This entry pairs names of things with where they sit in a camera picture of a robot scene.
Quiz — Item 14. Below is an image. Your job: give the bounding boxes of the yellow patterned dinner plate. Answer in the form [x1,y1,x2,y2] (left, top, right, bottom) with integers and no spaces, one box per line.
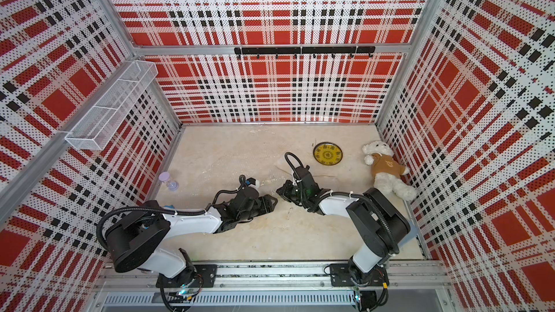
[313,142,343,166]

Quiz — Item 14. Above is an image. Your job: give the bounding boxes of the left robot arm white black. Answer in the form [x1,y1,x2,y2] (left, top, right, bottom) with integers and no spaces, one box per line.
[96,186,278,279]

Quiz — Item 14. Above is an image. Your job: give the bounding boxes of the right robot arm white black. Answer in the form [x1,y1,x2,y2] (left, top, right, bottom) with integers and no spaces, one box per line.
[277,152,411,287]

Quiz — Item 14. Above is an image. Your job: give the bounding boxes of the white teddy bear brown shirt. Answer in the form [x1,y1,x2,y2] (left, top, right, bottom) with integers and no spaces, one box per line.
[362,141,417,202]

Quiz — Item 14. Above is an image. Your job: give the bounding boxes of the grey blue zip pouch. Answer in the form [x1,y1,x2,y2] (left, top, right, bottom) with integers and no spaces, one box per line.
[399,224,419,248]

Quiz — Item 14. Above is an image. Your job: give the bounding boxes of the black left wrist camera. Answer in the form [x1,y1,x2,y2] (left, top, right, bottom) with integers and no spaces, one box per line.
[242,178,260,189]

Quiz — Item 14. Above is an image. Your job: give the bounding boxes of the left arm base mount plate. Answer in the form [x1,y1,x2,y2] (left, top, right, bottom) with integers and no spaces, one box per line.
[156,264,218,289]

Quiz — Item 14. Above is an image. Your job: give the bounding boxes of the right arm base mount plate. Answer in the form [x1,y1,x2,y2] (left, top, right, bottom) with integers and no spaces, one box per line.
[329,262,390,287]

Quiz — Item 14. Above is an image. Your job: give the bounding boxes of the black wall hook rail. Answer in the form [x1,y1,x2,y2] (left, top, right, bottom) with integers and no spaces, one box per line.
[234,46,376,58]

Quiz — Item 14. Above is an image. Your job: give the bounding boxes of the white wire mesh shelf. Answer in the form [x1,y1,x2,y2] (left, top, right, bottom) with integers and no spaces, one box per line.
[65,60,158,151]

